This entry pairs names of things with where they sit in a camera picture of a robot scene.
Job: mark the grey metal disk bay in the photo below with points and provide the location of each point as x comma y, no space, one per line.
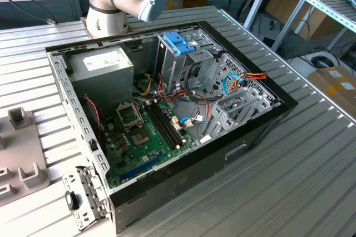
222,114

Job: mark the black RAM slot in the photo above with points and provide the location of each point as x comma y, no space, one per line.
161,128
168,124
171,122
164,126

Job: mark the cream board connector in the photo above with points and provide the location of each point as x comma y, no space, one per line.
176,124

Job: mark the grey metal drive cage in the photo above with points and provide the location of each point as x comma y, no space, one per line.
169,67

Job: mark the white paper tag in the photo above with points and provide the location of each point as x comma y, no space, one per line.
205,138

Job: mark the CPU socket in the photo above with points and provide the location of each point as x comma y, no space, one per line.
140,138

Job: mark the green motherboard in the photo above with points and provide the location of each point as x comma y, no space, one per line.
144,150

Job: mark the blue plastic drive latch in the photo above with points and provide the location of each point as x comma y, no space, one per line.
178,43

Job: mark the black open PC case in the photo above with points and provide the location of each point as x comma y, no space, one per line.
194,170

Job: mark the blue expansion slot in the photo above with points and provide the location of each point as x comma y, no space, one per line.
142,167

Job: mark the grey power supply unit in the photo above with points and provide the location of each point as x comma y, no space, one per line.
103,81

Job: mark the black latch knob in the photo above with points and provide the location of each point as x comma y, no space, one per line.
71,201

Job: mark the brown cardboard box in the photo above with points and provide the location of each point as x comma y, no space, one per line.
283,3
320,25

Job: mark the cardboard box with labels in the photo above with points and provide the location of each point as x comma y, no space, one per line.
333,86

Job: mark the grey parts rack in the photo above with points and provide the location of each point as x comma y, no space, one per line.
19,153

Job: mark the aluminium frame table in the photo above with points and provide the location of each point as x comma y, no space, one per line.
328,6

